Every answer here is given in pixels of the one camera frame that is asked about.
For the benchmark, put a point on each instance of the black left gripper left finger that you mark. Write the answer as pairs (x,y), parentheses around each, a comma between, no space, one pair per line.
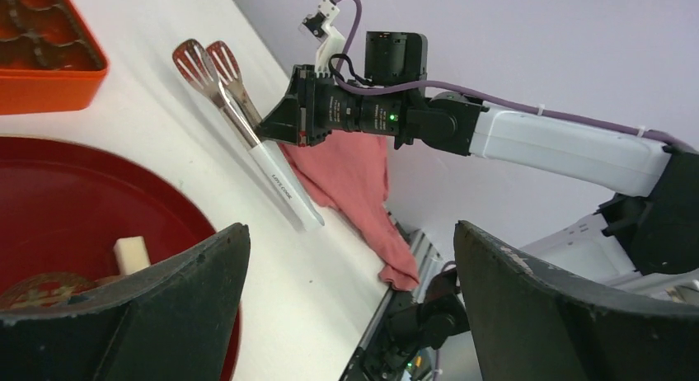
(170,321)

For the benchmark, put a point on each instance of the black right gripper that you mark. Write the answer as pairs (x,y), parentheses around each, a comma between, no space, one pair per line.
(315,105)

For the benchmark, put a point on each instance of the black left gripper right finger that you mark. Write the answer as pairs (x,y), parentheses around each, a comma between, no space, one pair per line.
(531,320)

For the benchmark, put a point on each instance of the metal tongs with white handle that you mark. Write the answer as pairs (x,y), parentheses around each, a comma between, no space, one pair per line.
(213,71)

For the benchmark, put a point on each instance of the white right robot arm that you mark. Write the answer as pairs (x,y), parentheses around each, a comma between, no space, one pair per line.
(643,240)

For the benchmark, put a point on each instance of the white square chocolate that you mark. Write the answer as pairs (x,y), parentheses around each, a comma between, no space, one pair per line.
(131,255)

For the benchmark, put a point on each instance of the orange chocolate box with dividers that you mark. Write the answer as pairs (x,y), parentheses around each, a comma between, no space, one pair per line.
(50,60)

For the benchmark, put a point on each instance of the pink cloth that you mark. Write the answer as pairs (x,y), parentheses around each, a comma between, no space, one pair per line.
(348,172)

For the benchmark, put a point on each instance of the round red lacquer tray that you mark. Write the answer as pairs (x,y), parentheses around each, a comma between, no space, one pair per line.
(63,207)

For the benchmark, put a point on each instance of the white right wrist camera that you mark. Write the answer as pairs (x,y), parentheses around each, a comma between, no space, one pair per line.
(321,25)

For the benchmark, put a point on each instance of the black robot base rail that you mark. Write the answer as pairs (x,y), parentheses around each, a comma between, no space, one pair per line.
(403,338)

